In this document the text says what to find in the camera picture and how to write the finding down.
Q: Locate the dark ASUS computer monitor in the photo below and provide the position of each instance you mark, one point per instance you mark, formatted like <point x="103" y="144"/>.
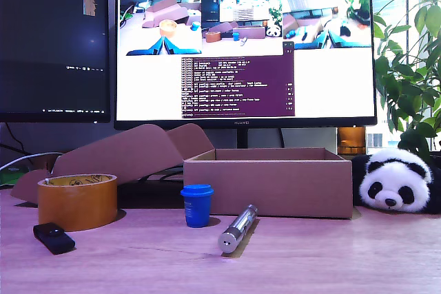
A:
<point x="51" y="39"/>

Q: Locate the small blue lidded cup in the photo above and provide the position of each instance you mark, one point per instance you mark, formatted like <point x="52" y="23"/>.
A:
<point x="197" y="206"/>

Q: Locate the green leafy plant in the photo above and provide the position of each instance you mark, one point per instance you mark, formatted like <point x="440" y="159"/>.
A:
<point x="406" y="84"/>

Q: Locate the Huawei computer monitor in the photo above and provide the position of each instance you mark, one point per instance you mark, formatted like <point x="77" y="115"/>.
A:
<point x="327" y="84"/>

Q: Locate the brown packing tape roll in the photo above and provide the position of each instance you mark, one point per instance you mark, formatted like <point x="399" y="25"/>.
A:
<point x="77" y="206"/>

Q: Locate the green packet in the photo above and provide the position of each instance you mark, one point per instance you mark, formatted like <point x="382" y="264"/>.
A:
<point x="13" y="176"/>

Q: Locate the black USB drive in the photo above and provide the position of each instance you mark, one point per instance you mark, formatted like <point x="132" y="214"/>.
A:
<point x="54" y="238"/>

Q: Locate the black Huawei monitor stand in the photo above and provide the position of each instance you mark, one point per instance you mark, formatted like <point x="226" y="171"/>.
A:
<point x="242" y="139"/>

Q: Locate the silver metal cylinder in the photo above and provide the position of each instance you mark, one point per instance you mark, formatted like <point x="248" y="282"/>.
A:
<point x="237" y="228"/>

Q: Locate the open brown cardboard box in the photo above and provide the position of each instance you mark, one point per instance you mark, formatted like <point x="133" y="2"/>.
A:
<point x="275" y="187"/>

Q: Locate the panda plush toy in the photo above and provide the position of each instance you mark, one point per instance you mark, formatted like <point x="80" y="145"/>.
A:
<point x="396" y="180"/>

